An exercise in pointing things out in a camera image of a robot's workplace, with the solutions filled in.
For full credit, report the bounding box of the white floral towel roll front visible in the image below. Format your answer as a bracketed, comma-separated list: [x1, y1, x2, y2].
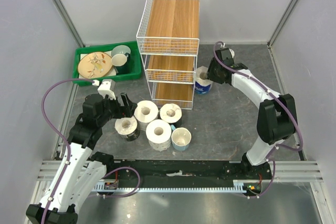
[146, 119, 172, 152]

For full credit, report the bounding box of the white floral towel roll back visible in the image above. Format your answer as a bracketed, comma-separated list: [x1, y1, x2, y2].
[134, 100, 159, 131]

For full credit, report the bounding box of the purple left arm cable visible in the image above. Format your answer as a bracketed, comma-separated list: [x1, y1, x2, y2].
[41, 79, 99, 224]

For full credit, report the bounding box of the green plastic bin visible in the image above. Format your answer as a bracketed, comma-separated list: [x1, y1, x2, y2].
[72, 41, 142, 86]

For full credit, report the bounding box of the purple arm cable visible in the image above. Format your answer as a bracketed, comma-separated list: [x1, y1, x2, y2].
[41, 79, 99, 224]
[213, 41, 305, 200]

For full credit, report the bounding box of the light blue cup on table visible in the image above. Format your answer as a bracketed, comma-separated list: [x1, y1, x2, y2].
[171, 125, 192, 151]

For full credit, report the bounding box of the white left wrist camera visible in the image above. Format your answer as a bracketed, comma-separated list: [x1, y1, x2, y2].
[98, 79, 116, 100]

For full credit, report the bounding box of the floral ceramic plate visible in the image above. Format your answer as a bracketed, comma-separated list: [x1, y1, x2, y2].
[78, 52, 113, 78]

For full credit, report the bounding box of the cream interior mug in bin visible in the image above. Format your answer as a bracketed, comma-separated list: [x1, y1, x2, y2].
[111, 54, 128, 67]

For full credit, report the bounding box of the white floral towel roll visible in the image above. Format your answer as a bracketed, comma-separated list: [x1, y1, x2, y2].
[146, 119, 172, 152]
[134, 100, 159, 131]

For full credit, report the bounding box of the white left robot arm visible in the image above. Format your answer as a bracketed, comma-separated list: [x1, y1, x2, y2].
[26, 79, 137, 223]

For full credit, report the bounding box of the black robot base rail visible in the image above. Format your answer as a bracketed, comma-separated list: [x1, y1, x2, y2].
[89, 152, 272, 189]

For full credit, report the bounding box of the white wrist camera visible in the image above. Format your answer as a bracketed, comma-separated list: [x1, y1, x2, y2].
[221, 47, 235, 59]
[98, 79, 116, 100]

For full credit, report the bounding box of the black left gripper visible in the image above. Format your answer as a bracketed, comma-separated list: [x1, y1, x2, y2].
[97, 92, 137, 126]

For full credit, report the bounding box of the teal ceramic mug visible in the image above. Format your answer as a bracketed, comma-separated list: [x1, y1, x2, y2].
[111, 45, 131, 74]

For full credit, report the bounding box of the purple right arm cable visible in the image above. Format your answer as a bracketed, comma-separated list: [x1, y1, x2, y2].
[213, 41, 305, 200]

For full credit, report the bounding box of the white wire three-tier shelf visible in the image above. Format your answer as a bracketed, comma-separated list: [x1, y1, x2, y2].
[136, 0, 200, 110]

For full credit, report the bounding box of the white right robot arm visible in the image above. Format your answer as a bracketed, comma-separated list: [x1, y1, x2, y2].
[206, 47, 297, 179]

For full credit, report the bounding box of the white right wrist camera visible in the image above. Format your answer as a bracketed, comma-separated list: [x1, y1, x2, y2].
[221, 47, 235, 59]

